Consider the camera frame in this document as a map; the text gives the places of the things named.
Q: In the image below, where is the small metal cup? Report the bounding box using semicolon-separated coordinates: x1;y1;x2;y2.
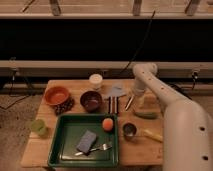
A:
122;122;137;139

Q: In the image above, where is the orange bowl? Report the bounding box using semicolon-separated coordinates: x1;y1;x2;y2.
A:
44;86;70;106

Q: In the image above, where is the bunch of dark grapes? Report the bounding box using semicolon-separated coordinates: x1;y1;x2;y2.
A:
53;98;74;115

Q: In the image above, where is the silver fork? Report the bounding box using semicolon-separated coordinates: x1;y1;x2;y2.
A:
74;143;112;156

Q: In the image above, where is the wooden folding table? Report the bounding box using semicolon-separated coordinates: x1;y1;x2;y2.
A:
21;79;163;168

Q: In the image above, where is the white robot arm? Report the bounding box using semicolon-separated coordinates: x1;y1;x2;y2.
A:
133;63;213;171

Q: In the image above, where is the blue sponge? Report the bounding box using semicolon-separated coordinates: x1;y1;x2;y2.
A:
76;130;97;153

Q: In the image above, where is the purple bowl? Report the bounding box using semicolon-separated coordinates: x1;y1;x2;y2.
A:
80;91;102;113

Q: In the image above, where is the green plastic cup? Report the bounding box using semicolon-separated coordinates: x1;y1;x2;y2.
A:
30;119;47;136

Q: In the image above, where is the green plastic tray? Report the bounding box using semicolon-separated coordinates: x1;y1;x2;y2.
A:
48;114;119;168

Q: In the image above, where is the black cable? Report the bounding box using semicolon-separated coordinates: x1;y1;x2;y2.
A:
119;9;157;75

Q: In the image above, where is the orange fruit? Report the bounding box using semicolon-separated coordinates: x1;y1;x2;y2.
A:
102;118;114;131

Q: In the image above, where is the white round container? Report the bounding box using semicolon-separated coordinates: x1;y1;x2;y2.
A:
89;74;103;90

